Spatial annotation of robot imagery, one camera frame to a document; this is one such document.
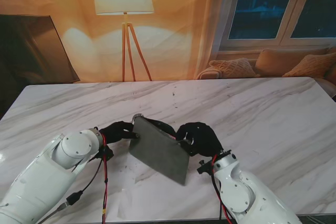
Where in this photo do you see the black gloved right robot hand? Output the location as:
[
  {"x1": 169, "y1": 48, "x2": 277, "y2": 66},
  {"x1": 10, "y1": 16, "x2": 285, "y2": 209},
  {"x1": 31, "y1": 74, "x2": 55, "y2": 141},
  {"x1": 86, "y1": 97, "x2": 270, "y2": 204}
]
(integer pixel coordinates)
[{"x1": 175, "y1": 122, "x2": 224, "y2": 158}]

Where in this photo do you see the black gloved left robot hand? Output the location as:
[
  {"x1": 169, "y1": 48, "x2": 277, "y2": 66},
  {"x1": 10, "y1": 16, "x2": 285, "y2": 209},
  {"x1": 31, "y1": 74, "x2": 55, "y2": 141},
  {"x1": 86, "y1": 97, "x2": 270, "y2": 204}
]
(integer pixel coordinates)
[{"x1": 99, "y1": 113, "x2": 146, "y2": 146}]

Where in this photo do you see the grey suede zip pouch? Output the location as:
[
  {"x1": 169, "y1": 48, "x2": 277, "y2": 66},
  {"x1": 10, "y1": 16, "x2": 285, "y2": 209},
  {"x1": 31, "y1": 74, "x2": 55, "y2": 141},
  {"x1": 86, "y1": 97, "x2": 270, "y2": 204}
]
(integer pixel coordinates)
[{"x1": 128, "y1": 117, "x2": 191, "y2": 187}]

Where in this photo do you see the printed living room backdrop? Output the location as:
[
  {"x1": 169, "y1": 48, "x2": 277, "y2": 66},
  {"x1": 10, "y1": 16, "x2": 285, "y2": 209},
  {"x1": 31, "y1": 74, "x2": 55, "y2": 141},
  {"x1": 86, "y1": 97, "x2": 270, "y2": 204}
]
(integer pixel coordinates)
[{"x1": 0, "y1": 0, "x2": 336, "y2": 84}]

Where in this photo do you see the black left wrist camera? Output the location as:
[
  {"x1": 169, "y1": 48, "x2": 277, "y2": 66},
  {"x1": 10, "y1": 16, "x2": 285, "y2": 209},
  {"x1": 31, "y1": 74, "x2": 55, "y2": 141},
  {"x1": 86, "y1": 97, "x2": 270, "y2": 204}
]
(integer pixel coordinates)
[{"x1": 90, "y1": 145, "x2": 115, "y2": 162}]

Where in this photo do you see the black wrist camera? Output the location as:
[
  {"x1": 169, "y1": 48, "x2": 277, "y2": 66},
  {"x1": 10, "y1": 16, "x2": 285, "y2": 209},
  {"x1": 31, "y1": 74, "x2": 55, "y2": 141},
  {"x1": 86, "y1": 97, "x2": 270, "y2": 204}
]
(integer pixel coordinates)
[
  {"x1": 90, "y1": 145, "x2": 115, "y2": 162},
  {"x1": 197, "y1": 159, "x2": 215, "y2": 175}
]

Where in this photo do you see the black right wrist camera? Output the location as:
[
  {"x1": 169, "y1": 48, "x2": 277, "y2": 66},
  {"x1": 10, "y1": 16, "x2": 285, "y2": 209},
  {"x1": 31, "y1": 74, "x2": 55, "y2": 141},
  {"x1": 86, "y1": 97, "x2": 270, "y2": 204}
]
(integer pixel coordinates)
[{"x1": 197, "y1": 159, "x2": 215, "y2": 175}]

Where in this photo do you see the red black left arm cable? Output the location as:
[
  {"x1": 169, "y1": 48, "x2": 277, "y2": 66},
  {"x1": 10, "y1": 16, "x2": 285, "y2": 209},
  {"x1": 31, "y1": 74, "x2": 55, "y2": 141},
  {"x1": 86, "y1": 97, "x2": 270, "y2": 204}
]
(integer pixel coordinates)
[{"x1": 56, "y1": 134, "x2": 110, "y2": 224}]

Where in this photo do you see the red black arm cable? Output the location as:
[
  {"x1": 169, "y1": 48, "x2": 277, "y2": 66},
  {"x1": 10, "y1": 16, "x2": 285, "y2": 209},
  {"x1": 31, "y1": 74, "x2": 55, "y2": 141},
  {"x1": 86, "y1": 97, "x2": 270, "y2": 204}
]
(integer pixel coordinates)
[
  {"x1": 56, "y1": 134, "x2": 110, "y2": 224},
  {"x1": 209, "y1": 155, "x2": 234, "y2": 224}
]

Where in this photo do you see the red black right arm cable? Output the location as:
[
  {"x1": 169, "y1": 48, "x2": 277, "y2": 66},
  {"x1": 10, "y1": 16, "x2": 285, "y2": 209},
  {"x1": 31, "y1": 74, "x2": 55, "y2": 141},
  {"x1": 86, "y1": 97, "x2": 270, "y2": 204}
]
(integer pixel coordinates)
[{"x1": 209, "y1": 155, "x2": 234, "y2": 224}]

